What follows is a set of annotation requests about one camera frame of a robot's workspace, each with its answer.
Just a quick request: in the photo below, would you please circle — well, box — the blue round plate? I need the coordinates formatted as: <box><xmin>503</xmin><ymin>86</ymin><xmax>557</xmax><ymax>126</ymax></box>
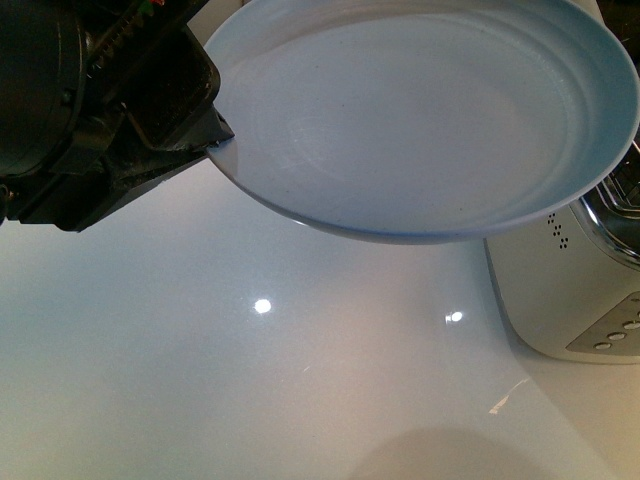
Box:
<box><xmin>206</xmin><ymin>1</ymin><xmax>639</xmax><ymax>244</ymax></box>

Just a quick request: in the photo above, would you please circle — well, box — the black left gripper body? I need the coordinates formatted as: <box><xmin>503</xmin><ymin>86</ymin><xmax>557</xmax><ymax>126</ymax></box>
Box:
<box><xmin>1</xmin><ymin>1</ymin><xmax>208</xmax><ymax>232</ymax></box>

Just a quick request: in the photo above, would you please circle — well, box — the white chrome two-slot toaster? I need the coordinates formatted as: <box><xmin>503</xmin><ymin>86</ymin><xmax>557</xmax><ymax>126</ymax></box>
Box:
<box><xmin>485</xmin><ymin>142</ymin><xmax>639</xmax><ymax>364</ymax></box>

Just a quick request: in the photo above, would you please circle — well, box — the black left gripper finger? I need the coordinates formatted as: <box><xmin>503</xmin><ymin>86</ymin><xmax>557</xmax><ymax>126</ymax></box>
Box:
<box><xmin>84</xmin><ymin>22</ymin><xmax>234</xmax><ymax>152</ymax></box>

